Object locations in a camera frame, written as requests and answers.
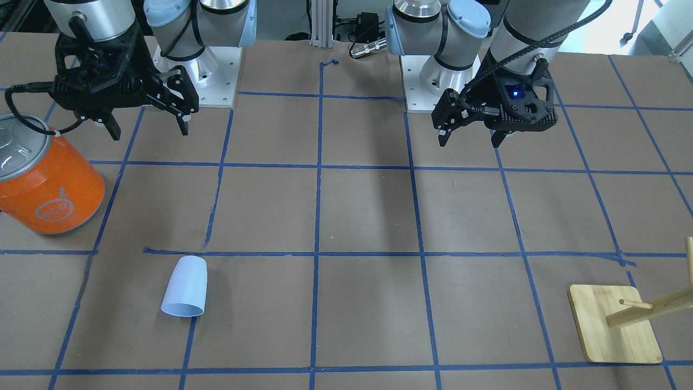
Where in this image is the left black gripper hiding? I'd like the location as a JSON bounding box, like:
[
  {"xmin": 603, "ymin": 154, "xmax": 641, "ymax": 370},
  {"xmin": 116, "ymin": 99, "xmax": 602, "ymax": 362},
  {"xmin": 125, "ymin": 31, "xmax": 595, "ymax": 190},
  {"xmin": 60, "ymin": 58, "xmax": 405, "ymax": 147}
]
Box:
[{"xmin": 432, "ymin": 58, "xmax": 558, "ymax": 148}]

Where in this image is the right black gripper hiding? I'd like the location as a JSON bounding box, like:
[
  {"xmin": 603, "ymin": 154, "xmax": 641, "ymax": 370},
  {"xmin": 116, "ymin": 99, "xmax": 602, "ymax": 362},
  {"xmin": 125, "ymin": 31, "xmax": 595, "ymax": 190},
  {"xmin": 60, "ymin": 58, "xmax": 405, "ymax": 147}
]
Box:
[{"xmin": 49, "ymin": 24, "xmax": 200, "ymax": 141}]

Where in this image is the light blue plastic cup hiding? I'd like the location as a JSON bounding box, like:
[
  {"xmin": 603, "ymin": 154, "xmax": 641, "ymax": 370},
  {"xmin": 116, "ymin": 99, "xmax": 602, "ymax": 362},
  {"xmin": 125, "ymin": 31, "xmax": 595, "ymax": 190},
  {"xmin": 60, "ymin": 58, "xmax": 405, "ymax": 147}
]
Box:
[{"xmin": 161, "ymin": 255, "xmax": 208, "ymax": 317}]

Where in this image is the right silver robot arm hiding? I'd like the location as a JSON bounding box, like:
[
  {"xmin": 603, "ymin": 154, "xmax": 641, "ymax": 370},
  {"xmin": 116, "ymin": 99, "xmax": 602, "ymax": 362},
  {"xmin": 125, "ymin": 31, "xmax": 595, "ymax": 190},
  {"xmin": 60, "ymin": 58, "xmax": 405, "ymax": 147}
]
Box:
[{"xmin": 45, "ymin": 1, "xmax": 257, "ymax": 140}]

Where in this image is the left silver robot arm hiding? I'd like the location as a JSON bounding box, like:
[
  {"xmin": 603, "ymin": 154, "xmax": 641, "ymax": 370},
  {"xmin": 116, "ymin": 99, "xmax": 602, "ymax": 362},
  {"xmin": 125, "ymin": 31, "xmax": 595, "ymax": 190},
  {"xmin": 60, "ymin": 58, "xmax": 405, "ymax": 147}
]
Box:
[{"xmin": 384, "ymin": 1, "xmax": 589, "ymax": 148}]

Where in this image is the wooden cup tree stand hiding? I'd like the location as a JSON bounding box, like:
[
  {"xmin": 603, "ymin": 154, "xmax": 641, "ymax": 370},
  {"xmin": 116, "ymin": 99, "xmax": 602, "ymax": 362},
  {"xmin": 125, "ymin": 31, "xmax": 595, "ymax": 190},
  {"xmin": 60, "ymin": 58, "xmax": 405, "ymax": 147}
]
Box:
[{"xmin": 568, "ymin": 237, "xmax": 693, "ymax": 363}]

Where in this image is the orange can with silver lid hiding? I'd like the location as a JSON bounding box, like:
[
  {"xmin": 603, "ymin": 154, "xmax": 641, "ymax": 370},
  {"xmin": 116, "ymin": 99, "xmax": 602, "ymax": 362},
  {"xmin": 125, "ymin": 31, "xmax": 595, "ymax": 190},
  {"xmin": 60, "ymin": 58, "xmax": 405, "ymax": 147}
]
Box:
[{"xmin": 1, "ymin": 114, "xmax": 106, "ymax": 235}]

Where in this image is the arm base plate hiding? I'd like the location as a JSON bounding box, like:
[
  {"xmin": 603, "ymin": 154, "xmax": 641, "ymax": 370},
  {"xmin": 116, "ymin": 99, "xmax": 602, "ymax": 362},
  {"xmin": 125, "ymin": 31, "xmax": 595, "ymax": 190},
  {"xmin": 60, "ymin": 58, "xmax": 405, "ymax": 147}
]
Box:
[
  {"xmin": 153, "ymin": 47, "xmax": 244, "ymax": 108},
  {"xmin": 400, "ymin": 55, "xmax": 480, "ymax": 114}
]

